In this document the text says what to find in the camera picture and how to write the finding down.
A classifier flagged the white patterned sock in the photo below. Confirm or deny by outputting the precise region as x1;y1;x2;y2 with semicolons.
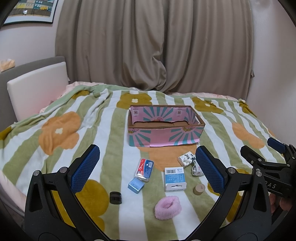
191;159;204;177

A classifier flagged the white floral small box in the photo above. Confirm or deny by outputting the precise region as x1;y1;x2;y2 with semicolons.
178;151;195;168

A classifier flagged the blue white barcode box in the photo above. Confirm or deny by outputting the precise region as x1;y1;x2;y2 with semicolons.
164;167;187;192

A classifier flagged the pink fluffy scrunchie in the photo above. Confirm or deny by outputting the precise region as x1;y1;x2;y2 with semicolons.
154;196;182;220

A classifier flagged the red blue floss pick box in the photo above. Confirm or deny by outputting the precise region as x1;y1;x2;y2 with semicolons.
135;159;154;182

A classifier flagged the person's right hand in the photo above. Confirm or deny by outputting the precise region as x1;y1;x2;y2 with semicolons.
269;193;292;213

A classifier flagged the small wooden round lid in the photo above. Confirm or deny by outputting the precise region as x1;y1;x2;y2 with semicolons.
193;184;205;195

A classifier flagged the small black round jar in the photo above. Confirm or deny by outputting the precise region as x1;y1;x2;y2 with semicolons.
109;191;122;205

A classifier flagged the floral striped fleece blanket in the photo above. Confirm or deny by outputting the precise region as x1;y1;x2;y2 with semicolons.
1;85;284;240

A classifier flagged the small light blue box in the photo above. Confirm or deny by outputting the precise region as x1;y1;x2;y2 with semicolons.
128;177;144;194

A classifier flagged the grey bed headboard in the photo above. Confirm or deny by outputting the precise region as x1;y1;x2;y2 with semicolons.
1;56;66;130

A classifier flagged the pink teal cardboard box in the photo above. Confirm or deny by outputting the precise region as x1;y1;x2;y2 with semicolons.
127;105;205;147

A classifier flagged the white headboard cushion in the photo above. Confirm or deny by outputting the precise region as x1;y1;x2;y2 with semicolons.
6;62;69;121

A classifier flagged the orange item on headboard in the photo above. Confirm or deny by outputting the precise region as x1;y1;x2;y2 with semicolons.
0;59;15;73

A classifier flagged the framed picture on wall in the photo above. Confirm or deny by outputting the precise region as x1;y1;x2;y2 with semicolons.
4;0;58;26

